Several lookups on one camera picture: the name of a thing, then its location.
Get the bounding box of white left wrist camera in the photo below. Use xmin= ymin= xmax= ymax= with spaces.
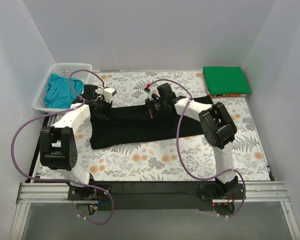
xmin=103 ymin=87 xmax=117 ymax=103

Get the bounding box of black t shirt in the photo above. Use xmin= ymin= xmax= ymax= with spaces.
xmin=89 ymin=94 xmax=215 ymax=150

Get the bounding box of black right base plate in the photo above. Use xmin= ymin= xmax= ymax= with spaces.
xmin=195 ymin=182 xmax=244 ymax=200

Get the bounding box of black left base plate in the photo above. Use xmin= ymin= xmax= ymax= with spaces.
xmin=67 ymin=184 xmax=112 ymax=201

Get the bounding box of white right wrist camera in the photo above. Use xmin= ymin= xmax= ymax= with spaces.
xmin=144 ymin=84 xmax=160 ymax=101

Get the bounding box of floral table mat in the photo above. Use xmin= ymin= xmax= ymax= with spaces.
xmin=74 ymin=70 xmax=270 ymax=181

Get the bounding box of teal t shirt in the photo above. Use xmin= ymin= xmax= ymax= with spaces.
xmin=43 ymin=73 xmax=77 ymax=109

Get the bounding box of folded green t shirt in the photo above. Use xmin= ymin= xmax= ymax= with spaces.
xmin=203 ymin=66 xmax=252 ymax=95

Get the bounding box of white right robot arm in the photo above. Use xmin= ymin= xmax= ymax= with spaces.
xmin=144 ymin=83 xmax=238 ymax=199

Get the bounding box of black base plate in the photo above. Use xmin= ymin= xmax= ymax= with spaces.
xmin=67 ymin=184 xmax=112 ymax=201
xmin=195 ymin=182 xmax=244 ymax=200

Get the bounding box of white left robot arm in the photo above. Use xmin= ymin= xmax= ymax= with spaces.
xmin=39 ymin=84 xmax=117 ymax=200

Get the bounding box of white plastic basket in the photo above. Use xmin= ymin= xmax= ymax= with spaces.
xmin=32 ymin=62 xmax=93 ymax=113

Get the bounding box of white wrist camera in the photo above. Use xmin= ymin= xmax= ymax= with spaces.
xmin=103 ymin=87 xmax=117 ymax=103
xmin=144 ymin=84 xmax=160 ymax=101

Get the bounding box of aluminium frame rail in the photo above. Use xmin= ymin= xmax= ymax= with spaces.
xmin=9 ymin=180 xmax=300 ymax=240

